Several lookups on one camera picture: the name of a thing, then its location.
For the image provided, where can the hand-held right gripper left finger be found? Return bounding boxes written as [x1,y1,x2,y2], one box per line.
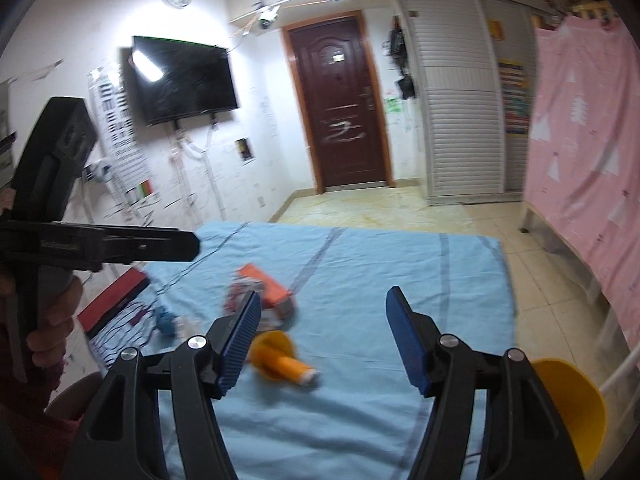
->
[60,290,263,480]

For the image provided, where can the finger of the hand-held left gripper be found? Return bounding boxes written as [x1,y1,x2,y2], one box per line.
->
[100,226,201,264]

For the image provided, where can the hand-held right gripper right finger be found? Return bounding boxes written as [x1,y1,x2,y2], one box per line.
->
[385,286,583,480]

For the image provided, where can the yellow funnel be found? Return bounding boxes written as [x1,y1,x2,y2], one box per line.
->
[248,330,297,380]

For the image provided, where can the orange box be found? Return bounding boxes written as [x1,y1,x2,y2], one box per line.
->
[235,263,296,318]

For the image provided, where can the yellow plastic bin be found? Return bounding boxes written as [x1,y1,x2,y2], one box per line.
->
[530,357,608,473]

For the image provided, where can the person's left forearm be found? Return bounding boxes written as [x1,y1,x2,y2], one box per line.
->
[0,350,108,480]

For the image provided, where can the person's left hand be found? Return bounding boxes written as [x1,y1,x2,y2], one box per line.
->
[25,275,84,367]

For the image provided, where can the red and black box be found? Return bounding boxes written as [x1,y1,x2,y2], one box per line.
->
[77,267,149,335]

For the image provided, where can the blue yarn ball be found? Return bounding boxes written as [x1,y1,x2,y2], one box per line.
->
[152,307,178,336]

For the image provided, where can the white eye chart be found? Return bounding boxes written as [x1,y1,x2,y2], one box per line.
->
[89,67,157,208]

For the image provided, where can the blue striped bed sheet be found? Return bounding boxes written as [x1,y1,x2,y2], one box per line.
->
[92,220,518,480]

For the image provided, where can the white red-lined cloth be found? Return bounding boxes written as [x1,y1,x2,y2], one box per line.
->
[87,305,166,367]

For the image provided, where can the dark brown door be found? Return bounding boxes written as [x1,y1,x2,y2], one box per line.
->
[282,10,397,193]

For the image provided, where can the white louvred wardrobe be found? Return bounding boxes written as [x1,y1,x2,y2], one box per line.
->
[395,0,538,206]

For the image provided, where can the pink printed curtain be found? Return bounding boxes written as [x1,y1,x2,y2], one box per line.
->
[522,15,640,328]

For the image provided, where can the colourful grid poster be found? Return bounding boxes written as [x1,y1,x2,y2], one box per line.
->
[497,60,529,135]

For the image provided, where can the black hanging bags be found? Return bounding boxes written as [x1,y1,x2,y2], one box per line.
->
[387,17,408,68]

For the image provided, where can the white wall charger device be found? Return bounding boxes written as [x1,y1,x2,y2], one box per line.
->
[82,160,113,183]

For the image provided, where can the television cables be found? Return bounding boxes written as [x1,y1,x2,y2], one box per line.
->
[170,120,226,221]

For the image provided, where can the black wall television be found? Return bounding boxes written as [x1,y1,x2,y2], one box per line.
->
[131,36,240,127]

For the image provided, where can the wooden bunk bed frame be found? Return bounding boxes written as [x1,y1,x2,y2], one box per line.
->
[520,0,640,376]

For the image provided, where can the white metal rail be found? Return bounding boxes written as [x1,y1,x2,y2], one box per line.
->
[600,340,637,396]

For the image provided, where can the white security camera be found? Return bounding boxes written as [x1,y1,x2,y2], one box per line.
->
[252,2,281,30]

